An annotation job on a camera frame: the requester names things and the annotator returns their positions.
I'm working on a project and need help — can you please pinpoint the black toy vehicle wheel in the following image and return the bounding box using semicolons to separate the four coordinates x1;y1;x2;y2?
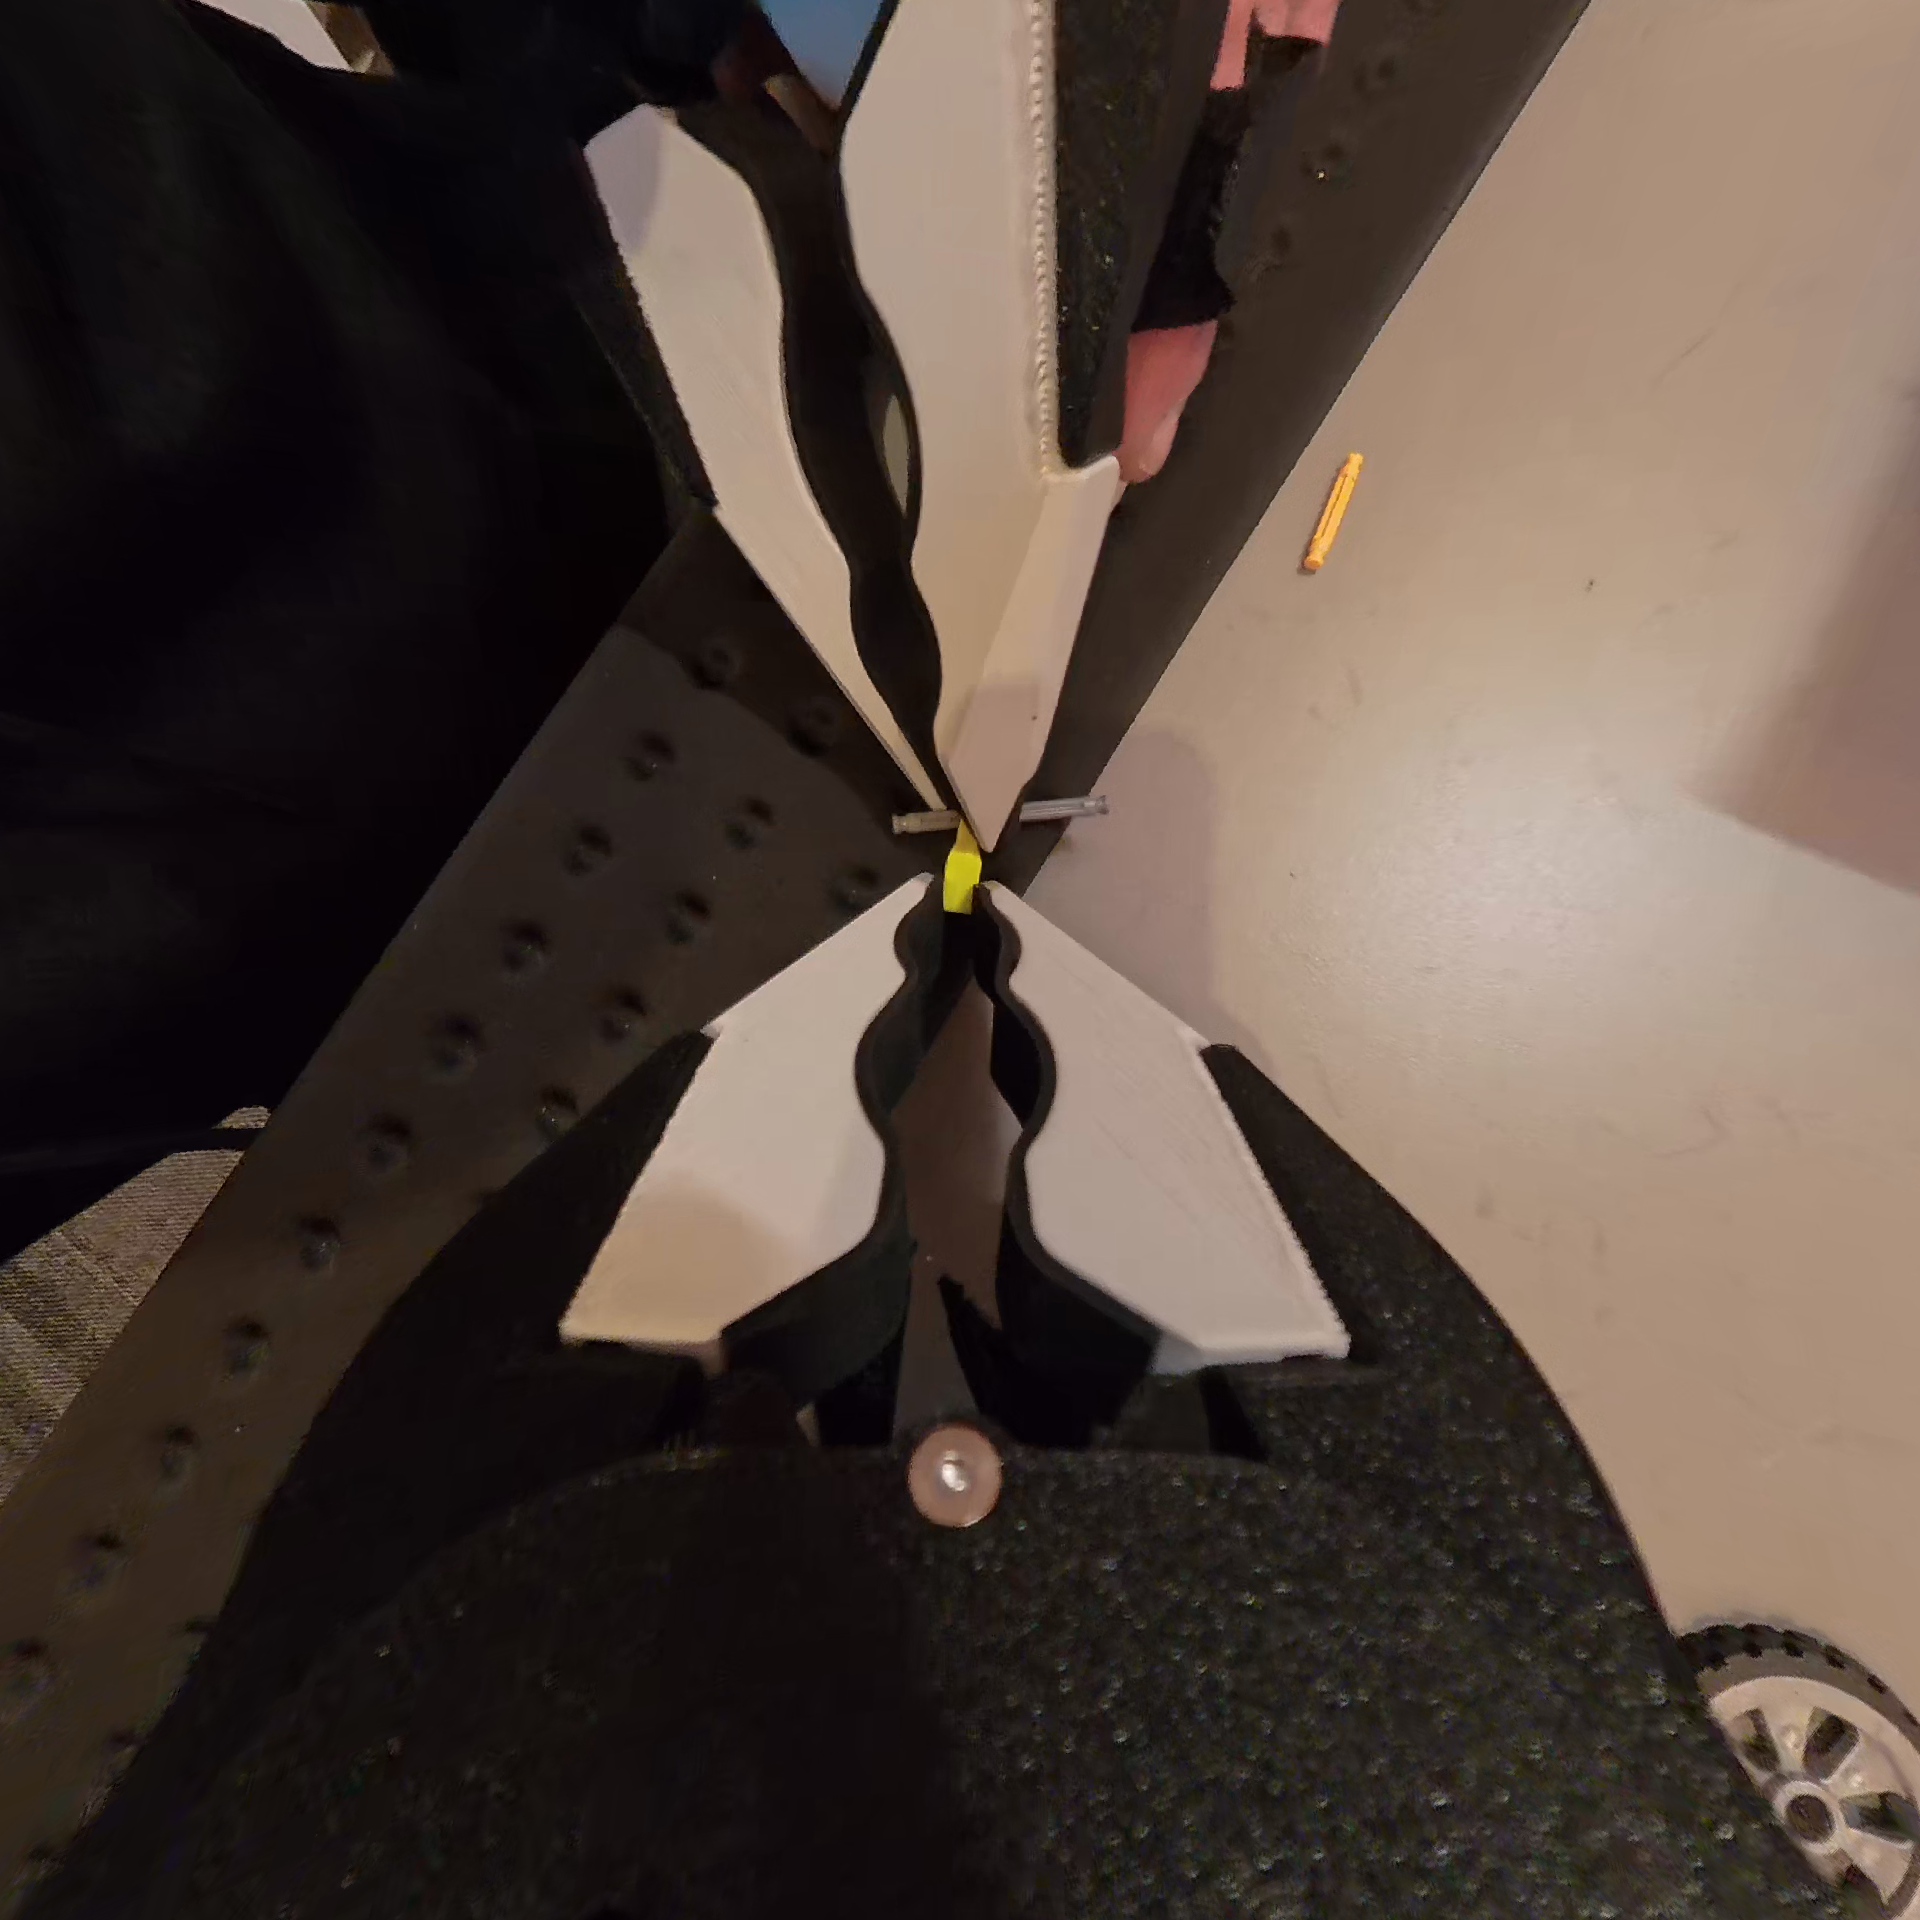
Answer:
1676;1620;1920;1907

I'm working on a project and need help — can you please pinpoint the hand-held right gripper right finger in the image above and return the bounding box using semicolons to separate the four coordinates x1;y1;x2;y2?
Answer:
973;882;1352;1373

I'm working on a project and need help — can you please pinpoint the black perforated mat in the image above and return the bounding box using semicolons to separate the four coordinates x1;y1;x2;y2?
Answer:
0;0;1593;1907

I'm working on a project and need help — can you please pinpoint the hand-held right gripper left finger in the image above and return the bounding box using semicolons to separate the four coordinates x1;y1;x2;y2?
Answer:
559;876;954;1352

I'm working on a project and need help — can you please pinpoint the thin grey plastic rod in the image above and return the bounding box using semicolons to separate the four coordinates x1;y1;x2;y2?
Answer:
889;793;1112;840

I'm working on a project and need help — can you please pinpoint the person's left hand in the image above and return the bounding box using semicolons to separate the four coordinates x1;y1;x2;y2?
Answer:
1116;0;1348;485

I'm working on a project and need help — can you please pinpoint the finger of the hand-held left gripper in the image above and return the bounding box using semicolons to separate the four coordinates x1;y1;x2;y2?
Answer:
583;104;954;815
836;0;1128;852

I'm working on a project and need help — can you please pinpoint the short yellow plastic rod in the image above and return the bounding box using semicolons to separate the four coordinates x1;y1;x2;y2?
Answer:
1301;449;1368;576

